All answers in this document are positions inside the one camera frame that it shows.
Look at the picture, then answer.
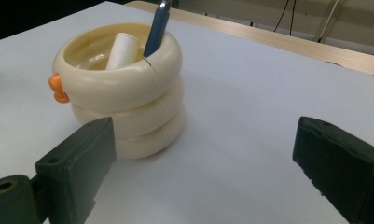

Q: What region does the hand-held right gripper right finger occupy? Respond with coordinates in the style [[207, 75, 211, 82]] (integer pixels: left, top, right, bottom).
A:
[[292, 116, 374, 224]]

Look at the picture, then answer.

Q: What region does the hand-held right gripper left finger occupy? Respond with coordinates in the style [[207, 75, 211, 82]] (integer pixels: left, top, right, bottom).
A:
[[35, 116, 118, 224]]

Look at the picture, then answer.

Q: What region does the cream duck pen holder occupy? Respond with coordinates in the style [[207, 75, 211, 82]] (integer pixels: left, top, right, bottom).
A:
[[48, 21, 187, 161]]

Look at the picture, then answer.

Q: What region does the white cylindrical tube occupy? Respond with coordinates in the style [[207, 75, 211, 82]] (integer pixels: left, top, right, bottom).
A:
[[104, 32, 141, 71]]

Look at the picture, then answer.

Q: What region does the blue ballpoint pen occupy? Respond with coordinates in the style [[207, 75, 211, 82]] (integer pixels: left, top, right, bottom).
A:
[[143, 0, 173, 59]]

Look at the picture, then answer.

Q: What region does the light metal bar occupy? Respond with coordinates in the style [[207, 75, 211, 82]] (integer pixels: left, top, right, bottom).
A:
[[312, 0, 344, 43]]

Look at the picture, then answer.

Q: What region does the black wall cable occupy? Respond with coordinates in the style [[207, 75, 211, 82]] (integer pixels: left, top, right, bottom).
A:
[[288, 0, 298, 35], [273, 0, 291, 33]]

